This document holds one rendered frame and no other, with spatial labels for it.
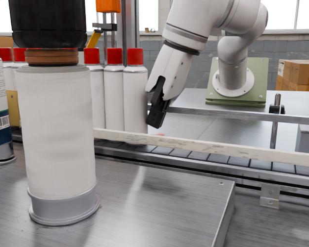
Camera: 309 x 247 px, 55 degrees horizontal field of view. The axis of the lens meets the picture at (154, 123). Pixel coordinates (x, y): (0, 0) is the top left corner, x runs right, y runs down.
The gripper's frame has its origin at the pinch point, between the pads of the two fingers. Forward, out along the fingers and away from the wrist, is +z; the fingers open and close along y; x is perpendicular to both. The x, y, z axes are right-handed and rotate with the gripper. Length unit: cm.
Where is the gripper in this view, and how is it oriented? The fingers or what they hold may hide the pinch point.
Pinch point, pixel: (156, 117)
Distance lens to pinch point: 62.1
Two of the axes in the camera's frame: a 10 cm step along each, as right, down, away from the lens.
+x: 8.7, 4.2, -2.6
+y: -3.8, 2.3, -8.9
